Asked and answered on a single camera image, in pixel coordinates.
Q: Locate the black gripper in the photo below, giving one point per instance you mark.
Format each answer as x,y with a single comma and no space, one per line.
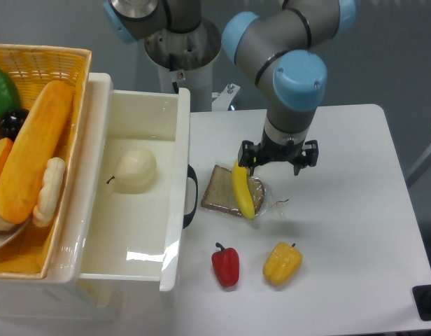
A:
300,155

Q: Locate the white top drawer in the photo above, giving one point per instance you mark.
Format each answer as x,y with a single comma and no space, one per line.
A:
135,231

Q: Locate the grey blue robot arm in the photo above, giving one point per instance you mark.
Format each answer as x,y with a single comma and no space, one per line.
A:
275,54

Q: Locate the white drawer cabinet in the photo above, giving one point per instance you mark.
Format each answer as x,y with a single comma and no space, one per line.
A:
63,293

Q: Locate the yellow toy banana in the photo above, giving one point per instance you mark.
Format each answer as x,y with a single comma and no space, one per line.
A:
241,191

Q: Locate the wrapped bread slice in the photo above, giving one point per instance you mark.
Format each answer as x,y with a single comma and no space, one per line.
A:
219,195

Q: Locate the yellow toy bell pepper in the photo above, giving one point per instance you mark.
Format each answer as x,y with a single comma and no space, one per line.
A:
282,263

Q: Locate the red toy bell pepper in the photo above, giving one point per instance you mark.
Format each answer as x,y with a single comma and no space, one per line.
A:
226,265

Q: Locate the white toy pear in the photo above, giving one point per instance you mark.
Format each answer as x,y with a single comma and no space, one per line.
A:
135,171

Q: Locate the black device at table edge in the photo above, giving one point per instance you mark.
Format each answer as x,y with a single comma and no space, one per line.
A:
422,297

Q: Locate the small white braided bread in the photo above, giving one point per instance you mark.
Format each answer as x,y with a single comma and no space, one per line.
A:
49,194

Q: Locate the orange baguette loaf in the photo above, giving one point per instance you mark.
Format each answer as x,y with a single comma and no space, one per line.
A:
21,178

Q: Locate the yellow wicker basket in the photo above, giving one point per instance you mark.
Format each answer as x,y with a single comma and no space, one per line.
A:
31,68

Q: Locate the black toy fruit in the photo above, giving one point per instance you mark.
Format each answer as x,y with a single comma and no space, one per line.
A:
11,123

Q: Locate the green toy vegetable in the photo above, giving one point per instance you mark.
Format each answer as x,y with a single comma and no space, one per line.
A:
9,95

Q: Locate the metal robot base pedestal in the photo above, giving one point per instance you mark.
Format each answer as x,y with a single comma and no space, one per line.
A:
186,61

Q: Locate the white frame at right edge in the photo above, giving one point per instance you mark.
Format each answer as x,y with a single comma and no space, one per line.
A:
419,167

